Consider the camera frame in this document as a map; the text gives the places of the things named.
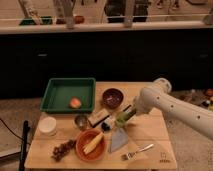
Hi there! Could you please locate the black round small object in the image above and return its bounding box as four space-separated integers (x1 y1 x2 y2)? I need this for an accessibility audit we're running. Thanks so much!
101 122 111 131

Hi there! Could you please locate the green plastic tray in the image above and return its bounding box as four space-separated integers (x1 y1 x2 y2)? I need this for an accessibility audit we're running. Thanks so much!
40 78 96 114

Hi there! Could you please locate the yellow corn cob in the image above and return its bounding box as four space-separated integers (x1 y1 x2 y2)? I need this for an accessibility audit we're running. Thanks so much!
83 133 104 154

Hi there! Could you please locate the light green cup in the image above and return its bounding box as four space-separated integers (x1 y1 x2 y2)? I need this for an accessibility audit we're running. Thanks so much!
115 112 128 128

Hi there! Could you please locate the dark purple bowl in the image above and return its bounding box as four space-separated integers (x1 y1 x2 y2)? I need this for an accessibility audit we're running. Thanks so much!
102 88 124 109

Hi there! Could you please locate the black stand post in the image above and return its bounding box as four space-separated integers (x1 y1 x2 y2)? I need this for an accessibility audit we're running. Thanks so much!
19 121 30 171

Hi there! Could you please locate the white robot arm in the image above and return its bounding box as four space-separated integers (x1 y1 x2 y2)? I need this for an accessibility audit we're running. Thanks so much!
133 78 213 140

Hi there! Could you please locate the small metal cup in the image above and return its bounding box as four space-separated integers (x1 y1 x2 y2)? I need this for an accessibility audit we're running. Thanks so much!
74 115 87 130

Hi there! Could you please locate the bunch of dark grapes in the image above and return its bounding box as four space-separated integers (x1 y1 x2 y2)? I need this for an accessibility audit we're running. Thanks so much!
52 140 76 162

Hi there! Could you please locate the black marker pen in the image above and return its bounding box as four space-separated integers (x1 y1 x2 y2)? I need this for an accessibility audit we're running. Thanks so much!
89 104 132 129

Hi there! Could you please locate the orange peach fruit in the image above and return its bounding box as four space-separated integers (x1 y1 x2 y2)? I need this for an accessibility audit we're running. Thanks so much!
69 97 82 109

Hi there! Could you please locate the wooden block brush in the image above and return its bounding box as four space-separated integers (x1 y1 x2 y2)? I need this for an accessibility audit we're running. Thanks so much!
88 109 109 127

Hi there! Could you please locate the grey blue cloth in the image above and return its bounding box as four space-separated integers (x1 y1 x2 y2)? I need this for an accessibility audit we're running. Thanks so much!
109 128 128 153

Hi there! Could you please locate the orange clay bowl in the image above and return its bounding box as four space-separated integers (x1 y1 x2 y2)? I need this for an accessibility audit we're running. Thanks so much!
76 129 106 162

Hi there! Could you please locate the white paper cup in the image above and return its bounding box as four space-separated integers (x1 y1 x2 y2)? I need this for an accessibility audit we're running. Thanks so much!
38 117 57 136

